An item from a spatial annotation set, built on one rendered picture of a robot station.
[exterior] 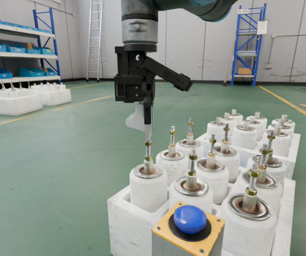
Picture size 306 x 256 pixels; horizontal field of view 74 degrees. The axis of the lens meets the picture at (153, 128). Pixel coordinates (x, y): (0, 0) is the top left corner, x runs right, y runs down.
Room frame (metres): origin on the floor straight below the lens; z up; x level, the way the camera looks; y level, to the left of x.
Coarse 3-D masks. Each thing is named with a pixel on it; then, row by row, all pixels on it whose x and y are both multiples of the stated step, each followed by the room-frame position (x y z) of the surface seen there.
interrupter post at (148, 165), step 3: (144, 162) 0.46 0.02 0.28; (147, 162) 0.45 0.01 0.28; (150, 162) 0.45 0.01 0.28; (144, 165) 0.46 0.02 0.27; (147, 165) 0.45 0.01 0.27; (150, 165) 0.45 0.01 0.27; (144, 168) 0.46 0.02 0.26; (147, 168) 0.45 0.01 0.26; (150, 168) 0.45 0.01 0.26; (144, 171) 0.46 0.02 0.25; (147, 171) 0.45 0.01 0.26; (150, 171) 0.45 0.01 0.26
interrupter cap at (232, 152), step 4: (216, 148) 0.60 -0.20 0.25; (220, 148) 0.61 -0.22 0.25; (228, 148) 0.60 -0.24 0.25; (232, 148) 0.60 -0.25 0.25; (216, 152) 0.57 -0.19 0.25; (220, 152) 0.58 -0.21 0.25; (228, 152) 0.58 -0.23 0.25; (232, 152) 0.57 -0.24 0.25; (236, 152) 0.57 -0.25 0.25; (228, 156) 0.55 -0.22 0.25
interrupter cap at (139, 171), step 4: (156, 164) 0.49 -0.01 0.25; (136, 168) 0.47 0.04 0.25; (140, 168) 0.47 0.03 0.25; (156, 168) 0.47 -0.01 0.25; (160, 168) 0.47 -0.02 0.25; (136, 172) 0.45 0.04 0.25; (140, 172) 0.45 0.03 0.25; (144, 172) 0.46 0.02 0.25; (152, 172) 0.46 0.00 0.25; (156, 172) 0.45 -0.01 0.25; (160, 172) 0.45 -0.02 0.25; (140, 176) 0.43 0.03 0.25; (144, 176) 0.43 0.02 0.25; (148, 176) 0.43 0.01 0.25; (152, 176) 0.43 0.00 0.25; (156, 176) 0.43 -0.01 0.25
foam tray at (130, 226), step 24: (240, 168) 0.61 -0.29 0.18; (120, 192) 0.48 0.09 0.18; (168, 192) 0.49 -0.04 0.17; (288, 192) 0.48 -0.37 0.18; (120, 216) 0.42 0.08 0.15; (144, 216) 0.38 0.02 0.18; (288, 216) 0.38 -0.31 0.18; (120, 240) 0.42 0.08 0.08; (144, 240) 0.37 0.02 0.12; (288, 240) 0.32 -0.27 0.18
